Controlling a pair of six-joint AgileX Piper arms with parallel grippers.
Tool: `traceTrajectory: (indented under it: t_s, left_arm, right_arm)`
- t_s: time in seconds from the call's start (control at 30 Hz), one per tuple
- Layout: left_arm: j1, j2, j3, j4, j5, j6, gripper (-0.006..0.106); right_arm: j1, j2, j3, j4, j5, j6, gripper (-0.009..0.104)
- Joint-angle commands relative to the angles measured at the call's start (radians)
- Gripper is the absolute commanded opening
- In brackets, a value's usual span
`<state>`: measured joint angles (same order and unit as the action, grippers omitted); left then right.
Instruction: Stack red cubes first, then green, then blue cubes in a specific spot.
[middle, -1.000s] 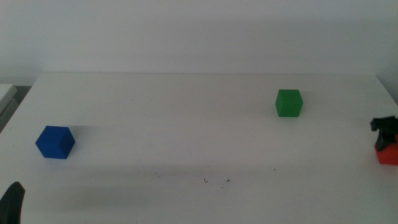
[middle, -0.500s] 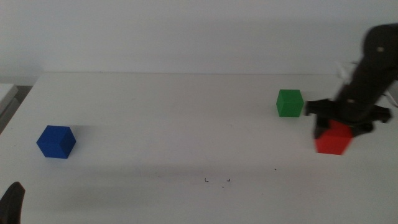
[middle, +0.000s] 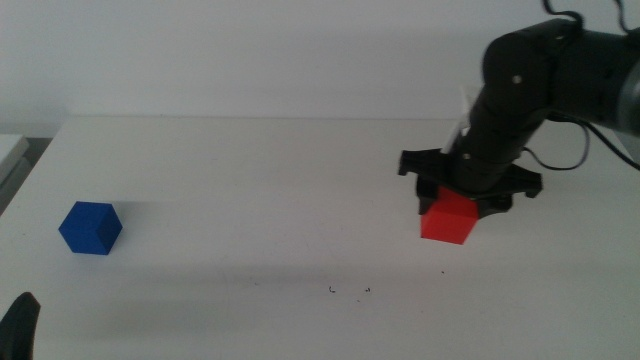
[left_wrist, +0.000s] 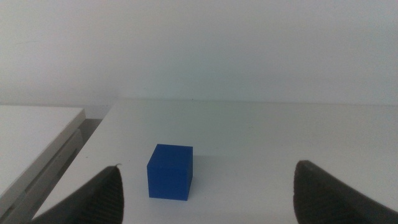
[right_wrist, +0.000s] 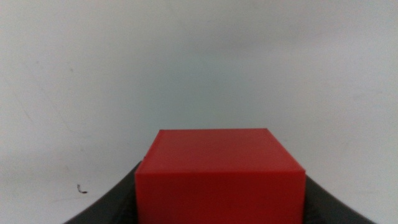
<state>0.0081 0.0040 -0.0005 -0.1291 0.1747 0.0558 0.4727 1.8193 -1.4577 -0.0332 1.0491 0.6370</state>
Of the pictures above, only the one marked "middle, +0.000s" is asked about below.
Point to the red cube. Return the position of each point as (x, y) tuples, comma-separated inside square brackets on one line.
[(447, 222)]

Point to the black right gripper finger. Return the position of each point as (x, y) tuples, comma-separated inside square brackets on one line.
[(494, 206), (426, 196)]

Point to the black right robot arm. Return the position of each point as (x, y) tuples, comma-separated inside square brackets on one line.
[(525, 75)]

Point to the blue cube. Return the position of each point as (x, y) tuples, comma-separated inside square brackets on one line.
[(90, 229)]

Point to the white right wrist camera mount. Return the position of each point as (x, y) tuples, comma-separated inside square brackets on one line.
[(456, 134)]

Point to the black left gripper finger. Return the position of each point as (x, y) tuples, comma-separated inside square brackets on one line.
[(20, 330)]

